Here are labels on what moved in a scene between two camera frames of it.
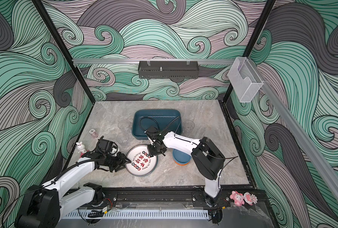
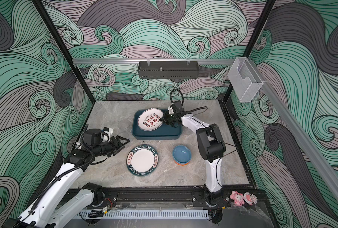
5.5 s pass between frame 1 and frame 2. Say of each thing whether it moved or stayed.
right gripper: moved
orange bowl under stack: stayed
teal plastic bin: stayed
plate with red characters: moved
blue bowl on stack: stayed
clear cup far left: stayed
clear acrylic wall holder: stayed
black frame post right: stayed
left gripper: moved
